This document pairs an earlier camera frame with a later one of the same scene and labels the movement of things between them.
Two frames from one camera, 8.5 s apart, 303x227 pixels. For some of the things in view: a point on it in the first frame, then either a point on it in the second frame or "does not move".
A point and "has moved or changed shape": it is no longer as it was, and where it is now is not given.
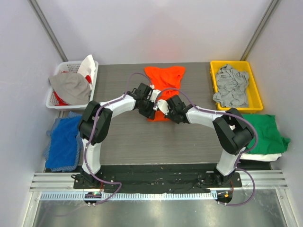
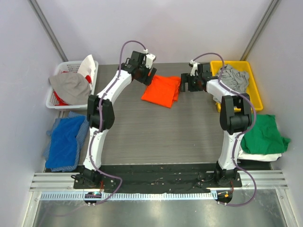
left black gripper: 148,111 -> 149,76
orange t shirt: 163,78 has moved or changed shape
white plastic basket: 69,66 does not move
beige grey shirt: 72,87 does not move
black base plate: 157,178 does not move
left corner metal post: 48,28 does not move
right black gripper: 173,116 -> 188,82
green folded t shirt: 270,141 does not move
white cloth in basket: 87,67 does not move
